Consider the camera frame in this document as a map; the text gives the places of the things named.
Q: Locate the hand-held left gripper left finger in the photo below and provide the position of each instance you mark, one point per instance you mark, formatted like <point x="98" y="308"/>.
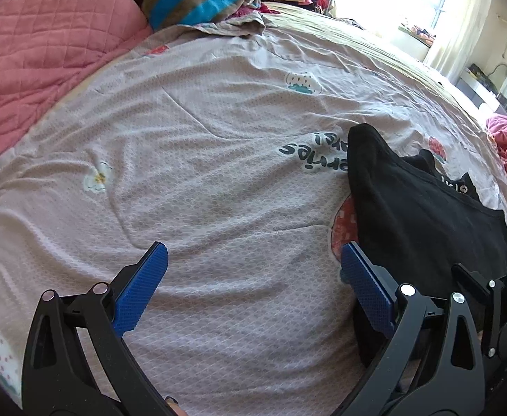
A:
<point x="143" y="286"/>

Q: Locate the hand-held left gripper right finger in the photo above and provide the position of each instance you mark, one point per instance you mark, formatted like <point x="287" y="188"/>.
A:
<point x="366" y="286"/>

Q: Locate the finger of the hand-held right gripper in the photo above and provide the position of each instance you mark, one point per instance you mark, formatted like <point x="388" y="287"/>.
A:
<point x="506" y="312"/>
<point x="470" y="288"/>

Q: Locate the black garment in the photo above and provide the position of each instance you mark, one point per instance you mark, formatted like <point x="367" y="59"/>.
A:
<point x="409" y="216"/>

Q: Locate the printed lilac bed sheet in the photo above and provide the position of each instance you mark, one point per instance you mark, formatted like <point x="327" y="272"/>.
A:
<point x="214" y="160"/>

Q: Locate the cluttered white desk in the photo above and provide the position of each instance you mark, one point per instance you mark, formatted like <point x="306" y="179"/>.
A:
<point x="480" y="91"/>

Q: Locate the beige bed cover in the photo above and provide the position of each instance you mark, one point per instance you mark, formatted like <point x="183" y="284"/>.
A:
<point x="366" y="39"/>

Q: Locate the colourful small ornaments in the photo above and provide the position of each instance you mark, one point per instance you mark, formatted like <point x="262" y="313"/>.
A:
<point x="418" y="34"/>

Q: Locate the cream curtain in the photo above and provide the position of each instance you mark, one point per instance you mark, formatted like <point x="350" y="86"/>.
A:
<point x="457" y="30"/>

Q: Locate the pink quilted blanket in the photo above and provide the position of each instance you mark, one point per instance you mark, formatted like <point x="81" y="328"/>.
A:
<point x="32" y="52"/>

